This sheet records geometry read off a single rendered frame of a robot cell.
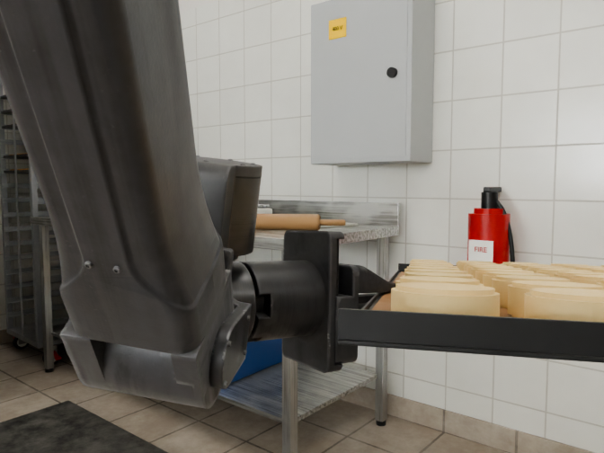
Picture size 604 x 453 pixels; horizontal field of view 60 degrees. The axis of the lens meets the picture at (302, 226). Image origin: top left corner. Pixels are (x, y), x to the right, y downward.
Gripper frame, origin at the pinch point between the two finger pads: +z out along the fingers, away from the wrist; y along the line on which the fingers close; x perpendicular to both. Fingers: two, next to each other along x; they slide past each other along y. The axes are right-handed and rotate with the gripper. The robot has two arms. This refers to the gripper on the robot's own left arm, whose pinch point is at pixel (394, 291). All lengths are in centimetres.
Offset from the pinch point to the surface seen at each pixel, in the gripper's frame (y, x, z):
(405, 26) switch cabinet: -85, -116, 111
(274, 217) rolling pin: -10, -144, 70
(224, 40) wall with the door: -112, -239, 89
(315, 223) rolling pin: -8, -133, 81
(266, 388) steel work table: 59, -154, 73
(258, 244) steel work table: 0, -126, 53
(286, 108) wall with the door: -68, -198, 106
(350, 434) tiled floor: 81, -142, 108
